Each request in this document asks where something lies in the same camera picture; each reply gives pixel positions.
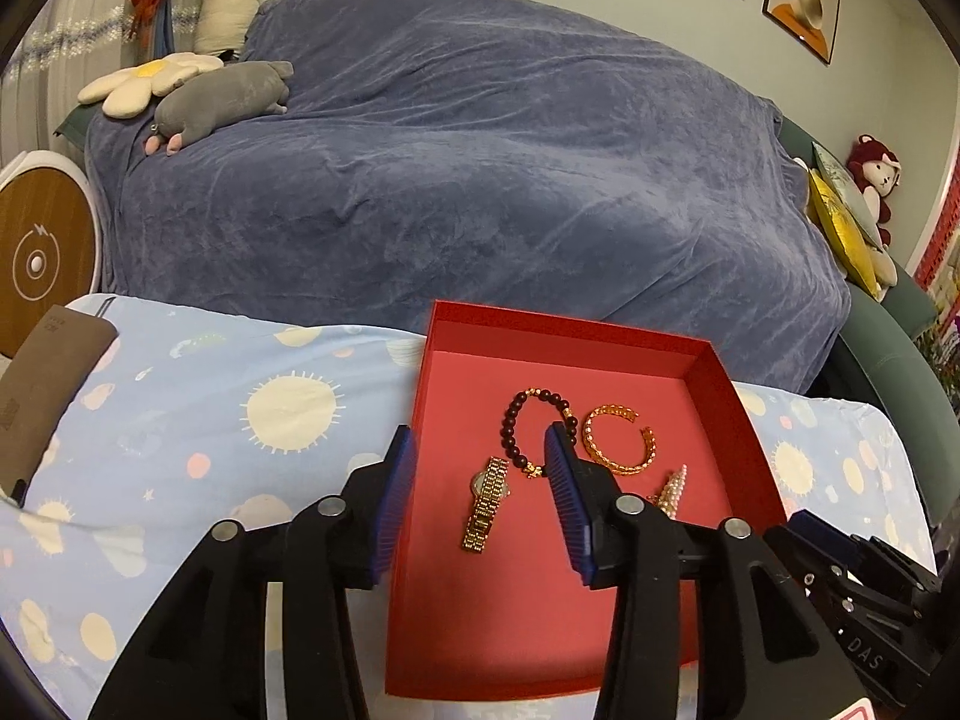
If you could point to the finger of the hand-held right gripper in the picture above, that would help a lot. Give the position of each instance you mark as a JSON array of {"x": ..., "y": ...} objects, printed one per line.
[
  {"x": 795, "y": 566},
  {"x": 821, "y": 531}
]

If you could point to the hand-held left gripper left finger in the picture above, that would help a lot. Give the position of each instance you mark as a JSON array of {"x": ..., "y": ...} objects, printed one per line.
[{"x": 394, "y": 499}]

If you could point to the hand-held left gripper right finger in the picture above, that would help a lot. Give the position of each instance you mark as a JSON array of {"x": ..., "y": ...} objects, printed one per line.
[{"x": 564, "y": 499}]

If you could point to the red cardboard box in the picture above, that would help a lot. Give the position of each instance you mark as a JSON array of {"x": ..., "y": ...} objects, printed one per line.
[{"x": 600, "y": 540}]

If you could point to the gold wristwatch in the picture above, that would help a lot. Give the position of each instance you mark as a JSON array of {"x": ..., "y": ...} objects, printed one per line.
[{"x": 487, "y": 499}]

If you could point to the pearl hair clip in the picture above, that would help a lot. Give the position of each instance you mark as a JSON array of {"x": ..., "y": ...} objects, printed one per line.
[{"x": 673, "y": 495}]

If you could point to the green sofa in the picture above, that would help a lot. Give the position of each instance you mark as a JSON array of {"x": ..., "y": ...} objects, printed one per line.
[{"x": 892, "y": 345}]

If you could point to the cream cushion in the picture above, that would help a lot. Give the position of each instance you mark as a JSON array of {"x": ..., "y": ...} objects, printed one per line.
[{"x": 885, "y": 270}]

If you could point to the yellow cushion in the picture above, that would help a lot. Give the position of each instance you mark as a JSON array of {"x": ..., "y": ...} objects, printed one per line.
[{"x": 844, "y": 232}]

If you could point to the silver grey cushion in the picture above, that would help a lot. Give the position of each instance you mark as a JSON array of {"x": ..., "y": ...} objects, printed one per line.
[{"x": 844, "y": 180}]

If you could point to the blue sofa blanket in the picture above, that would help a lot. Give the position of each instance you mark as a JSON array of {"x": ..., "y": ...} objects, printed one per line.
[{"x": 465, "y": 150}]

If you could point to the brown leather pouch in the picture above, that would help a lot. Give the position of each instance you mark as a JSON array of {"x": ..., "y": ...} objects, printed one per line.
[{"x": 52, "y": 382}]

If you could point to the red monkey plush toy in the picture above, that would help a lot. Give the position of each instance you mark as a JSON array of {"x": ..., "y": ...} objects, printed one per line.
[{"x": 874, "y": 165}]

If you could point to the round white wooden-top table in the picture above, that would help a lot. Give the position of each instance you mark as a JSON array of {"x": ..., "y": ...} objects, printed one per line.
[{"x": 41, "y": 255}]

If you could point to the grey plush toy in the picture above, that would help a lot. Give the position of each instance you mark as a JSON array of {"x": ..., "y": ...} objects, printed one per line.
[{"x": 225, "y": 94}]

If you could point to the flower shaped pillow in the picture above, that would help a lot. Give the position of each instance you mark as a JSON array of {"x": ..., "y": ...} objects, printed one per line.
[{"x": 135, "y": 82}]

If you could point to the white curtain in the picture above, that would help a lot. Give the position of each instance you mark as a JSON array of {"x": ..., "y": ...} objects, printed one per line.
[{"x": 67, "y": 45}]

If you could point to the red wall rack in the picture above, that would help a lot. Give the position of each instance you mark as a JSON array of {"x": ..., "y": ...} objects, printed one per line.
[{"x": 941, "y": 247}]

